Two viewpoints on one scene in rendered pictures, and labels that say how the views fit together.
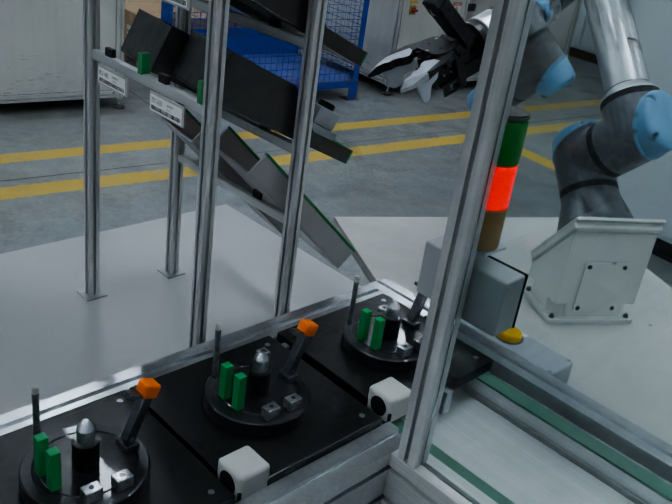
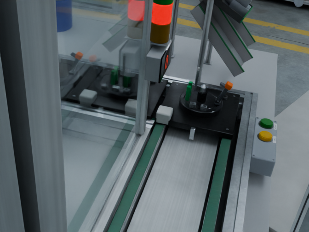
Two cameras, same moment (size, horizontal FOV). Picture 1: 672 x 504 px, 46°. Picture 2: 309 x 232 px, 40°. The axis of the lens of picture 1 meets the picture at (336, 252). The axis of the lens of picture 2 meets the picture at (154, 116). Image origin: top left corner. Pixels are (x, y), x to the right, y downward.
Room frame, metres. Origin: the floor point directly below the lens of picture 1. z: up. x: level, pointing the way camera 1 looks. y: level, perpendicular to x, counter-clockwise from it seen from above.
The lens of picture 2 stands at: (0.32, -1.02, 1.72)
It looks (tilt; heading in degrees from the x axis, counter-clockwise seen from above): 35 degrees down; 59
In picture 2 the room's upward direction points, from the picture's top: 6 degrees clockwise
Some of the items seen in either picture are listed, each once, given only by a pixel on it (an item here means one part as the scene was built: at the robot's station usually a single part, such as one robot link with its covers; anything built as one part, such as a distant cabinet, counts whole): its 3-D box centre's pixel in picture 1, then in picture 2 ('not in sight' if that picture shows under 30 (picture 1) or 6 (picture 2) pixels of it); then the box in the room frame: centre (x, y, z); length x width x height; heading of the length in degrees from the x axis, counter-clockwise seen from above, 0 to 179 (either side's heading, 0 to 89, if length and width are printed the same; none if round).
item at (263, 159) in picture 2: not in sight; (262, 145); (1.14, -0.31, 0.93); 0.21 x 0.07 x 0.06; 47
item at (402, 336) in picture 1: (387, 340); (200, 102); (1.04, -0.10, 0.98); 0.14 x 0.14 x 0.02
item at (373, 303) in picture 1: (385, 350); (199, 107); (1.04, -0.10, 0.96); 0.24 x 0.24 x 0.02; 47
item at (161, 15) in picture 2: not in sight; (161, 11); (0.83, -0.16, 1.33); 0.05 x 0.05 x 0.05
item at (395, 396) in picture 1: (389, 400); (163, 115); (0.91, -0.10, 0.97); 0.05 x 0.05 x 0.04; 47
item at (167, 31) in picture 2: not in sight; (159, 30); (0.83, -0.16, 1.28); 0.05 x 0.05 x 0.05
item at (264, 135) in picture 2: not in sight; (265, 136); (1.14, -0.31, 0.96); 0.04 x 0.04 x 0.02
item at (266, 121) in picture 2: not in sight; (266, 124); (1.19, -0.25, 0.96); 0.04 x 0.04 x 0.02
